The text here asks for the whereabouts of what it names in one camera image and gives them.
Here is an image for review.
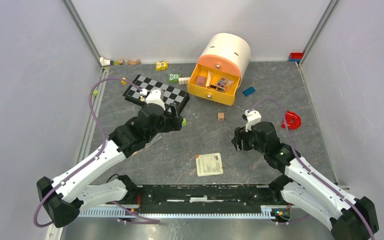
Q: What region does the white corner bracket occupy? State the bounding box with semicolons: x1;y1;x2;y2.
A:
99;57;112;67

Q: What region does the black white checkerboard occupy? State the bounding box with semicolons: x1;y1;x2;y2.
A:
122;74;190;113

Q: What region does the wooden arch block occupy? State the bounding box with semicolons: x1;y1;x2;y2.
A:
126;59;142;65

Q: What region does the wooden handled makeup tool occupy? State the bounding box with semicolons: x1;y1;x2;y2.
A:
205;71;213;88

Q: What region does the red blue brick stack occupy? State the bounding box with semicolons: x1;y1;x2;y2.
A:
288;52;303;63

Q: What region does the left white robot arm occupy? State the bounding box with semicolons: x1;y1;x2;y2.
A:
33;103;183;228

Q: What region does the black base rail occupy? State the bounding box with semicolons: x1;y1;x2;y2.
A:
117;184;288;214

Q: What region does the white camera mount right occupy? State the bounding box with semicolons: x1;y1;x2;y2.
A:
242;109;262;132

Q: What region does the colourful eyeshadow palette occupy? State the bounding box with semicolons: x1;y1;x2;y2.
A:
216;76;235;91

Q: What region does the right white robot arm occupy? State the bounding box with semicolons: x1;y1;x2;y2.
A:
231;121;379;240

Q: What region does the blue lego brick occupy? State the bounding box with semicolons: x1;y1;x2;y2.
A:
242;86;256;97

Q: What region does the small wooden block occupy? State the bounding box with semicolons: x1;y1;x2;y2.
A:
117;58;126;65

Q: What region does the small wooden cube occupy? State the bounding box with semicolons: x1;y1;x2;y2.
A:
217;112;226;121

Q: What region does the yellow owl toy block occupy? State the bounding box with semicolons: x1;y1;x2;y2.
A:
155;61;168;71

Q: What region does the pink blush palette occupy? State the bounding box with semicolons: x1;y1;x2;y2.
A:
195;76;207;87

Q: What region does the orange top drawer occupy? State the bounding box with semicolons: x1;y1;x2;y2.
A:
197;54;242;77

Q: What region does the white paper sachet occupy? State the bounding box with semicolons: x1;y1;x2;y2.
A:
195;152;224;177

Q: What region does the cream round drawer cabinet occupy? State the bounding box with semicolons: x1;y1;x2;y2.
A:
196;32;252;87

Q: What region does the lime green small block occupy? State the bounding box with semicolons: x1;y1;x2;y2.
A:
92;90;99;97

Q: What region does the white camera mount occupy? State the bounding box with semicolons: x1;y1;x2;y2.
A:
242;109;262;132
139;88;166;110

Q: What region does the white lego brick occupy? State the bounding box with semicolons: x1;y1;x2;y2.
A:
178;77;190;85

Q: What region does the yellow small cube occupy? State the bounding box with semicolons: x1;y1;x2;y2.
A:
121;77;127;85

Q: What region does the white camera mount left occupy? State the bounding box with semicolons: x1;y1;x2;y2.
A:
139;88;166;110

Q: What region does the clear plastic bottle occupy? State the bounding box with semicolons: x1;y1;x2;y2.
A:
145;133;162;148

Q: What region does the green number block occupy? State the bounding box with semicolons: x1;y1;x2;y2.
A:
168;73;181;83

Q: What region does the red plastic toy piece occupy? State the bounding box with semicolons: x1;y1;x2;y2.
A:
281;110;302;130

